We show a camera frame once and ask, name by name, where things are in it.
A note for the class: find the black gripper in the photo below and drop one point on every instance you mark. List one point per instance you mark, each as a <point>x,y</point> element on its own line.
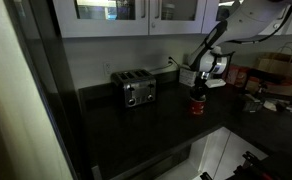
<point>201,80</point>

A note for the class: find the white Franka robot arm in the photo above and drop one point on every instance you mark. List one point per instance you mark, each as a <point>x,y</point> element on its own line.
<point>249,20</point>

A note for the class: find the red floral mug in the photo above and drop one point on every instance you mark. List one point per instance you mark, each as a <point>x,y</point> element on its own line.
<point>197,106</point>

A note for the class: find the white printed box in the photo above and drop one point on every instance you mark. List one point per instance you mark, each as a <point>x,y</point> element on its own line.
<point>187,76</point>

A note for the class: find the red snack package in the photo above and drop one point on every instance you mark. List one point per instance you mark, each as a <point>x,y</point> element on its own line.
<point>237,76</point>

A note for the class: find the silver four-slot toaster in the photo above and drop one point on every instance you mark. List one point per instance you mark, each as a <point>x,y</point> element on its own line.
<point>136,88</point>

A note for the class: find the white lower cabinet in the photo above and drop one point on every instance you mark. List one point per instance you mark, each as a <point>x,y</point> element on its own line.
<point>226,153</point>

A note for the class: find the white glass cabinet door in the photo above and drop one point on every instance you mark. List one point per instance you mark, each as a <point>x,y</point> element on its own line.
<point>106,16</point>
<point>177,16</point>

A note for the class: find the brown paper bag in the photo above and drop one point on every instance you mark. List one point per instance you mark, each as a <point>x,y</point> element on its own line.
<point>279,71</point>

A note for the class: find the jar inside cabinet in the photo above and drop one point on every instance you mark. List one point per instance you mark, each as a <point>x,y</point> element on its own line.
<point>168,11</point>

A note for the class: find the tall dark refrigerator panel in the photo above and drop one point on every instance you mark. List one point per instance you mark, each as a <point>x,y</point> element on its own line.
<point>49,86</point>

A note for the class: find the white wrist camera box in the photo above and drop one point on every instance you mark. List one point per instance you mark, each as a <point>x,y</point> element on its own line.
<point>216,83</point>

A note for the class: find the wall outlet with plug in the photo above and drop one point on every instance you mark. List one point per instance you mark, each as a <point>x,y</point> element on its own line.
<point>170,61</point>

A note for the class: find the white wall outlet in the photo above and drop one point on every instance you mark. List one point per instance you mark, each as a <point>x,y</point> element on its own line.
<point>108,68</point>

